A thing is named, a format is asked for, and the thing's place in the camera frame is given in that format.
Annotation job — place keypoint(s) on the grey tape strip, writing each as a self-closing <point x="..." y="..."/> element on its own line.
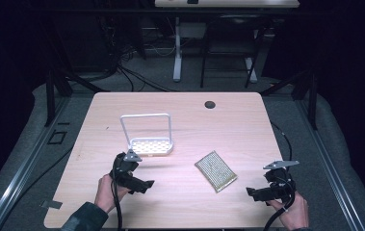
<point x="51" y="204"/>

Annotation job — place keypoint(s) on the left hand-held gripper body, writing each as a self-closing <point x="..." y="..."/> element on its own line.
<point x="123" y="167"/>

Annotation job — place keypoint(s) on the white background desk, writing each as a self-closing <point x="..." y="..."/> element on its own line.
<point x="226" y="3"/>

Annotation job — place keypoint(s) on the person's left hand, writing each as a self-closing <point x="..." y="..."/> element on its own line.
<point x="104" y="192"/>

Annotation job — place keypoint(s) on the black metal stand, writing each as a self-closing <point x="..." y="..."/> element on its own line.
<point x="312" y="99"/>
<point x="51" y="96"/>

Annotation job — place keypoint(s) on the black chair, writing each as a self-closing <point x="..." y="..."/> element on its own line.
<point x="231" y="35"/>

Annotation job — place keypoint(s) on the aluminium floor rail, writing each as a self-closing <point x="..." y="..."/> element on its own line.
<point x="19" y="176"/>
<point x="331" y="173"/>

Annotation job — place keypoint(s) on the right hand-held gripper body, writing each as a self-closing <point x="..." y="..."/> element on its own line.
<point x="279" y="179"/>

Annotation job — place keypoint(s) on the black table grommet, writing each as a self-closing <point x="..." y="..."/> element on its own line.
<point x="209" y="104"/>

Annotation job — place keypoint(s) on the person's right hand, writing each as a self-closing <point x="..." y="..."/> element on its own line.
<point x="294" y="213"/>

